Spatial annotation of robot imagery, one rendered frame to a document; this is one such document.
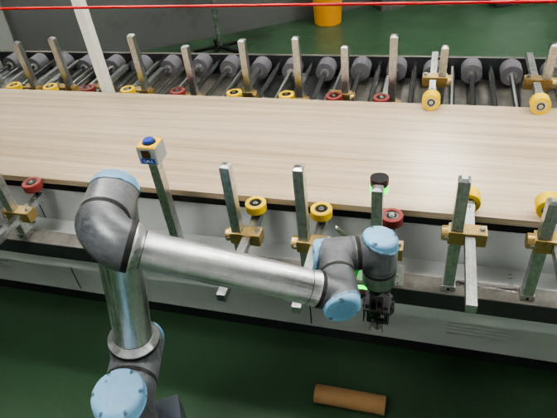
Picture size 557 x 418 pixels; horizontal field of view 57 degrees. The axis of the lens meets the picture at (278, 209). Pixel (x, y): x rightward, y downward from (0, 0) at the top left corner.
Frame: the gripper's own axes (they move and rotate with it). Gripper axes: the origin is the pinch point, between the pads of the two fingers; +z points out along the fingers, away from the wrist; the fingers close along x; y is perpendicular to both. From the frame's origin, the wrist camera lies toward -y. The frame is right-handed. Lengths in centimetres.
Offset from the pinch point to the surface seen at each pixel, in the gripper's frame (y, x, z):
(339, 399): -19, -16, 75
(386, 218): -39.1, -2.0, -9.2
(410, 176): -66, 4, -9
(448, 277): -29.1, 20.3, 5.4
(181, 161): -64, -91, -9
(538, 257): -29, 45, -8
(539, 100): -118, 52, -18
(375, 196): -28.0, -4.8, -26.3
